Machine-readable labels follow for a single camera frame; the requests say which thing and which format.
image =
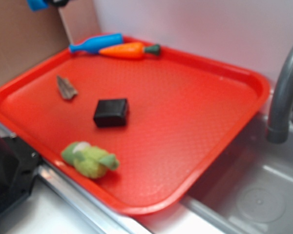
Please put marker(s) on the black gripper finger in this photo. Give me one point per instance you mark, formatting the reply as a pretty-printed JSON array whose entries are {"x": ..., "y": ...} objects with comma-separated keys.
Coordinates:
[{"x": 58, "y": 3}]

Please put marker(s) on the blue rectangular block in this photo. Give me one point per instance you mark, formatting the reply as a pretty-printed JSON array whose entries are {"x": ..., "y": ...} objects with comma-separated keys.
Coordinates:
[{"x": 36, "y": 5}]

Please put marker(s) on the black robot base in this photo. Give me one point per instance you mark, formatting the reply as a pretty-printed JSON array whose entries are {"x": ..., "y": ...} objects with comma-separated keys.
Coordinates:
[{"x": 18, "y": 170}]

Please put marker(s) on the black rectangular block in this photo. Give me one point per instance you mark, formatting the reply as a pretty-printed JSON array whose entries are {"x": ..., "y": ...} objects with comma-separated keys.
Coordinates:
[{"x": 111, "y": 113}]

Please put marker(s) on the brown cardboard panel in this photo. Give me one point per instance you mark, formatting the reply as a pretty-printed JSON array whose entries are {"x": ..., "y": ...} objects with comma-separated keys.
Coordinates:
[{"x": 27, "y": 38}]

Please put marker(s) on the blue toy bottle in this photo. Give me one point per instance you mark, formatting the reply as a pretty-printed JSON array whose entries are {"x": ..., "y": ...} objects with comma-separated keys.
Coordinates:
[{"x": 94, "y": 44}]

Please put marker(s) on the orange toy carrot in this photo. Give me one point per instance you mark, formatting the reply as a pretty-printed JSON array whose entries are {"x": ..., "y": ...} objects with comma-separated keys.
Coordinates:
[{"x": 132, "y": 50}]

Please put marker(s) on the brown wood piece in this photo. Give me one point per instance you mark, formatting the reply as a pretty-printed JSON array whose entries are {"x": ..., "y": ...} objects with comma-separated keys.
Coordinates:
[{"x": 66, "y": 89}]

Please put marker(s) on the red plastic tray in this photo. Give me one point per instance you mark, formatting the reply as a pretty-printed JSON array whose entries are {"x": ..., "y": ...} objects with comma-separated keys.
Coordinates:
[{"x": 183, "y": 112}]

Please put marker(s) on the green plush toy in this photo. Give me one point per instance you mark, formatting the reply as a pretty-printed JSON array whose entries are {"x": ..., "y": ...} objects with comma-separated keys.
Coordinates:
[{"x": 90, "y": 161}]

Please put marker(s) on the grey toy faucet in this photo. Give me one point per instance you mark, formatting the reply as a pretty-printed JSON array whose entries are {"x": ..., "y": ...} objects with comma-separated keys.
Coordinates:
[{"x": 277, "y": 127}]

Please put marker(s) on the grey toy sink basin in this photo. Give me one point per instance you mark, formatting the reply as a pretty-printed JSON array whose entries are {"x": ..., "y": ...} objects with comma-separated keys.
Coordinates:
[{"x": 248, "y": 189}]

